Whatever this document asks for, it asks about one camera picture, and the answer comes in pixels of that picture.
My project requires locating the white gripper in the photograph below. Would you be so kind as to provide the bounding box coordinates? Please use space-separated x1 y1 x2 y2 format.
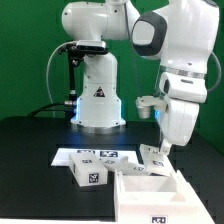
157 98 199 155

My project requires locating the white door panel front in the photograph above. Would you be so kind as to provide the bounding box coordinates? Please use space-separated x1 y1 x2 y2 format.
139 144 174 176

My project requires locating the white door panel with knob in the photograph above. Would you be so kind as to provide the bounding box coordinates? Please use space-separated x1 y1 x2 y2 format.
101 156 148 176

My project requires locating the white cabinet body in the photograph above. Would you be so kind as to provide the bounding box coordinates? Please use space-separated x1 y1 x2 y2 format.
114 171 215 224

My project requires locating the white box block with markers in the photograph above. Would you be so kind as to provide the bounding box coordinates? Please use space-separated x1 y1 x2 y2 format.
69 152 108 187

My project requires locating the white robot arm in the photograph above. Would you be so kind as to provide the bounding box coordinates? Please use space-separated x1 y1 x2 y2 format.
62 0 219 155

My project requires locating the white fiducial marker sheet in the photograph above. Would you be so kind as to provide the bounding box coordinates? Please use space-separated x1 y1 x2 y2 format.
50 147 140 168

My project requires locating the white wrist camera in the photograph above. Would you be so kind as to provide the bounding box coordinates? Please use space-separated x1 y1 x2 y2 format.
135 96 167 119

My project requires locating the grey robot arm hose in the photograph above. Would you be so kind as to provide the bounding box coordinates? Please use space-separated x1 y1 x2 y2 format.
205 51 222 94

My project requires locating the grey cable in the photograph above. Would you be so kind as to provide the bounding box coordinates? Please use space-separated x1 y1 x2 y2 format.
26 43 78 118

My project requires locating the black camera on stand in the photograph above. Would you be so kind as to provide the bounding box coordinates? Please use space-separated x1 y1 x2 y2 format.
65 40 108 67

